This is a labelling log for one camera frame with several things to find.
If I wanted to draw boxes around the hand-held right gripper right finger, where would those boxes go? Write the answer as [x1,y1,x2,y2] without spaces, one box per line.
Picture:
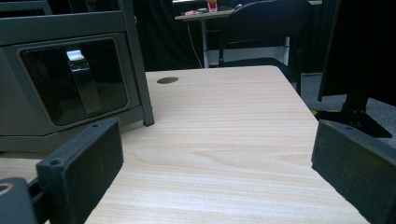
[311,119,396,224]

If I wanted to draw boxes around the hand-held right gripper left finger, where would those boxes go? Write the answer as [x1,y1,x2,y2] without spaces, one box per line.
[35,118,125,224]

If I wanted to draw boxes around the gray hexagonal drawer rack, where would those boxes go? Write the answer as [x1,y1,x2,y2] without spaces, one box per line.
[0,0,155,154]

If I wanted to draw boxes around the black stand with striped base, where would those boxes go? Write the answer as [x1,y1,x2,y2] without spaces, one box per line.
[312,0,394,139]

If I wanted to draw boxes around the desk with white legs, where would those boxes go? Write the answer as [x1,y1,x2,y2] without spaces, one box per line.
[172,0,323,69]

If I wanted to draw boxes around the black folding chair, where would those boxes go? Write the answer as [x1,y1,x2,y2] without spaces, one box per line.
[218,0,314,96]

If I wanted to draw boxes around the white hanging cable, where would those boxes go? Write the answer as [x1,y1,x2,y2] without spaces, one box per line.
[186,21,204,69]

